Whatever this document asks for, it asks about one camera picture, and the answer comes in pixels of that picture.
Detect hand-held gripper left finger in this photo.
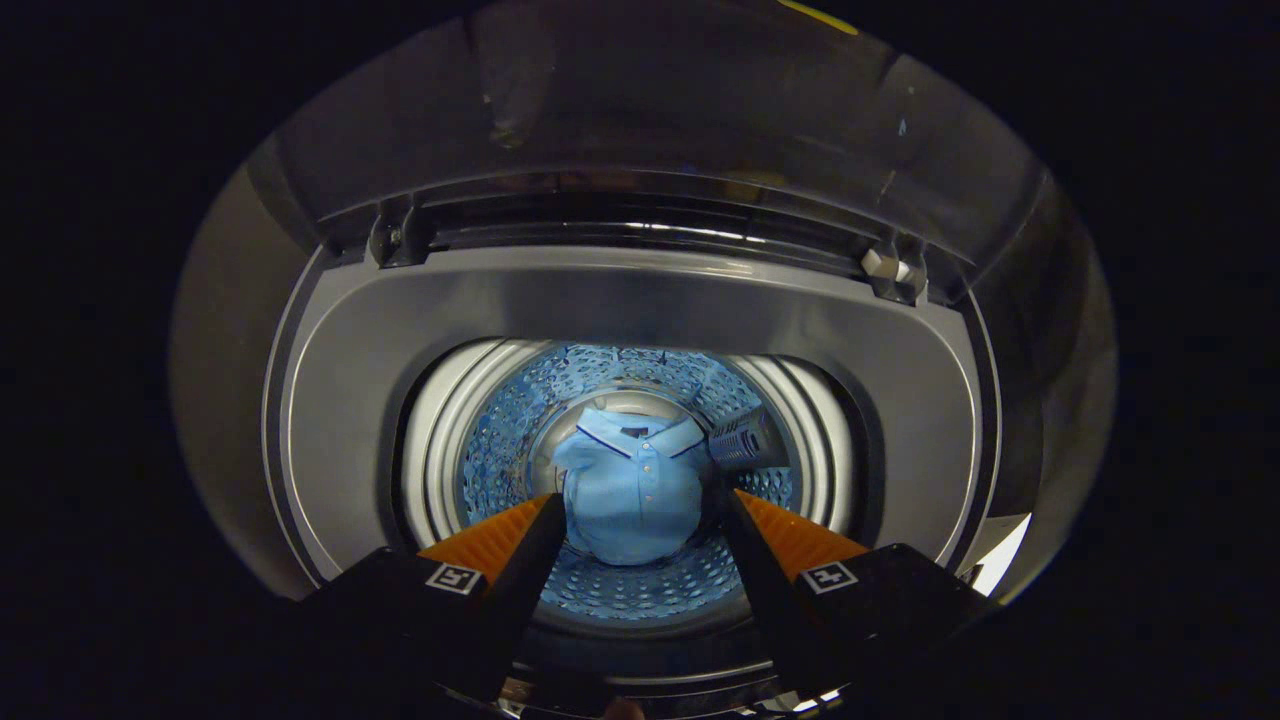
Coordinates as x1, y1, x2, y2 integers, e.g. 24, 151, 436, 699
295, 492, 569, 706

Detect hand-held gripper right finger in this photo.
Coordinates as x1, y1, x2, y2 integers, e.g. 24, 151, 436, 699
722, 488, 1001, 703

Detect light blue polo shirt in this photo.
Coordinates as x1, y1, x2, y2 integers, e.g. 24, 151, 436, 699
552, 405, 713, 568

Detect grey top-load washing machine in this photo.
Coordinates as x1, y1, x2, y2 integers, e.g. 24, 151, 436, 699
262, 190, 1001, 716

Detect grey drum lint filter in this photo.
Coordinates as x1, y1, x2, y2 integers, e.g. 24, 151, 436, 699
708, 404, 789, 471

